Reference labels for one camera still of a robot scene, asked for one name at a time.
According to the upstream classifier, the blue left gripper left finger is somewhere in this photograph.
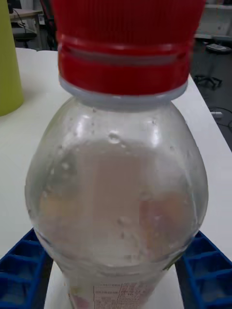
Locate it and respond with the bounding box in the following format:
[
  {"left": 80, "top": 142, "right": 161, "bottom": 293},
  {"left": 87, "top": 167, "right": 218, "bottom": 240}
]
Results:
[{"left": 0, "top": 227, "right": 54, "bottom": 309}]

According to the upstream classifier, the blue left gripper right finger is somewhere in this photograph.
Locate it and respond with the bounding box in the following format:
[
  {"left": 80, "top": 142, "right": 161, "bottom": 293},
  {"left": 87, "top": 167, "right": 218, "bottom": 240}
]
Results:
[{"left": 174, "top": 230, "right": 232, "bottom": 309}]

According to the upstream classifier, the clear bottle with red cap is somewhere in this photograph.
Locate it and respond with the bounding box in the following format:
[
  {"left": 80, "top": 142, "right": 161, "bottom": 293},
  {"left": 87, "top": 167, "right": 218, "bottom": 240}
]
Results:
[{"left": 24, "top": 0, "right": 209, "bottom": 309}]

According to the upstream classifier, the yellow-green plastic bin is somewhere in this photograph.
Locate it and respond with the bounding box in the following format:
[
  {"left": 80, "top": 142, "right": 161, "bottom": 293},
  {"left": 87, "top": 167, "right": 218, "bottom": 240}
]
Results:
[{"left": 0, "top": 0, "right": 25, "bottom": 117}]

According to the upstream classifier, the grey office chair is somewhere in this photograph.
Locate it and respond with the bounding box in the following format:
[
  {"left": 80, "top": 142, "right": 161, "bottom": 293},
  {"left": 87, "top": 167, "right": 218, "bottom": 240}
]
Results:
[{"left": 193, "top": 42, "right": 232, "bottom": 90}]

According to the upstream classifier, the black office chair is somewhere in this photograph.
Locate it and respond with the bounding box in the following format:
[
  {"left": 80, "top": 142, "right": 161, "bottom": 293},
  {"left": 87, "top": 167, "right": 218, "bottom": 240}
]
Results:
[{"left": 9, "top": 20, "right": 38, "bottom": 49}]

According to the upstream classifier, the pale desk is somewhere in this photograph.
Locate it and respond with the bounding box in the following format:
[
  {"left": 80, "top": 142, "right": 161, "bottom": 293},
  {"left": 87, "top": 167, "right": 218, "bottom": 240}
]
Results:
[{"left": 9, "top": 8, "right": 44, "bottom": 26}]

